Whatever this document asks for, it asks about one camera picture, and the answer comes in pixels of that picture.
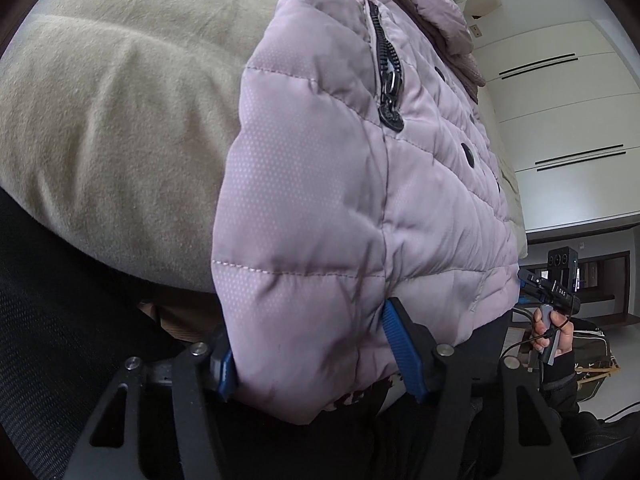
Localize black cable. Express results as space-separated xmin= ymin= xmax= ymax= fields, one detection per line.
xmin=492 ymin=307 xmax=576 ymax=362

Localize beige bag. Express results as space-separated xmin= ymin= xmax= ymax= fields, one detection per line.
xmin=570 ymin=326 xmax=622 ymax=402

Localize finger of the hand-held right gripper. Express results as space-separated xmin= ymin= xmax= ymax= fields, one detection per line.
xmin=517 ymin=267 xmax=548 ymax=307

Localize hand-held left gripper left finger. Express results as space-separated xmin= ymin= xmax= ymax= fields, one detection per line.
xmin=65 ymin=342 xmax=239 ymax=480

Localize white wardrobe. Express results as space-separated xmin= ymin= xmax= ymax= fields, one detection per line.
xmin=469 ymin=19 xmax=640 ymax=233

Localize black mesh fabric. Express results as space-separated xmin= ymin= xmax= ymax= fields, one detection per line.
xmin=0 ymin=190 xmax=227 ymax=480

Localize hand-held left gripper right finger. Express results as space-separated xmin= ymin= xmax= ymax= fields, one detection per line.
xmin=381 ymin=297 xmax=581 ymax=480

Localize person's right hand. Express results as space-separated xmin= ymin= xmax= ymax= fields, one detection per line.
xmin=531 ymin=305 xmax=576 ymax=361

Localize mauve quilted down jacket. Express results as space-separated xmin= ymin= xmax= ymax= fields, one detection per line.
xmin=210 ymin=0 xmax=523 ymax=428

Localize dark wood cabinet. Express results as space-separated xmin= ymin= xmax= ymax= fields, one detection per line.
xmin=525 ymin=224 xmax=640 ymax=322

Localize person's dark trousers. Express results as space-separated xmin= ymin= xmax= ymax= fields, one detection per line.
xmin=220 ymin=310 xmax=507 ymax=480

